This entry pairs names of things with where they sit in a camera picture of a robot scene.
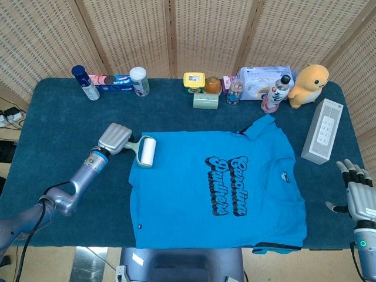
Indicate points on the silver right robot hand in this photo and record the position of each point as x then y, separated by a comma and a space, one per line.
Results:
361, 196

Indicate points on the white tissue pack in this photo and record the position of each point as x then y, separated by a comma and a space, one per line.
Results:
258, 80

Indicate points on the pink purple small carton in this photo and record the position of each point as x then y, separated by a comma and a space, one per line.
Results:
227, 83

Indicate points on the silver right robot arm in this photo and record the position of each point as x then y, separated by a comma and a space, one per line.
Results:
365, 252

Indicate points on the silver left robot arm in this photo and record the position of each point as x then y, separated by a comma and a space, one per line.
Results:
85, 176

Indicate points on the pale green roller cover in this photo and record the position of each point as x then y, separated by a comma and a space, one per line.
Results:
205, 102

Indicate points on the orange round jelly cup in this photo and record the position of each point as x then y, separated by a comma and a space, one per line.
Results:
213, 85

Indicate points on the pale green lint roller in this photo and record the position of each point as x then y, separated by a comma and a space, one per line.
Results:
148, 151

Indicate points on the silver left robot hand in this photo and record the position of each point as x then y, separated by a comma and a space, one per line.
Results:
114, 138

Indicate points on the dark teal table cloth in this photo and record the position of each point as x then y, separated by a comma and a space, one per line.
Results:
58, 132

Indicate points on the clear drink bottle white label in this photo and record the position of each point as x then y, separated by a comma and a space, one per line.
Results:
276, 95

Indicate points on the grey white tall box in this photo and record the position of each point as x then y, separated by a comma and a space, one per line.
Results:
321, 132

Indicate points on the green white snack canister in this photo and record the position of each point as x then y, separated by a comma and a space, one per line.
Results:
140, 82

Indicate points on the white power strip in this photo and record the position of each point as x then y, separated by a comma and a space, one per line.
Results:
8, 119

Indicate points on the yellow lid green tub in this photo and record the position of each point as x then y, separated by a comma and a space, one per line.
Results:
194, 80

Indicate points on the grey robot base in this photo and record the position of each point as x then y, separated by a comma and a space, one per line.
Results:
176, 264

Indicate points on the navy white spray bottle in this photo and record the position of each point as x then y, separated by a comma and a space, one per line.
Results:
86, 85

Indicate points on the blue printed T-shirt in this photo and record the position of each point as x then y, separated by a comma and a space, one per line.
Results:
182, 191

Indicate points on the blue cookie box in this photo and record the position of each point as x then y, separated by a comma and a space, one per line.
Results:
114, 83

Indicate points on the yellow plush toy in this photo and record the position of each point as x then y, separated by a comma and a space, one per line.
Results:
308, 88

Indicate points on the wicker folding screen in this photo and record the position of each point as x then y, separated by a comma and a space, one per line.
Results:
205, 35

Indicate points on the clear jar with sticks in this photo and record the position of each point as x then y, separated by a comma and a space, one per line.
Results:
234, 94

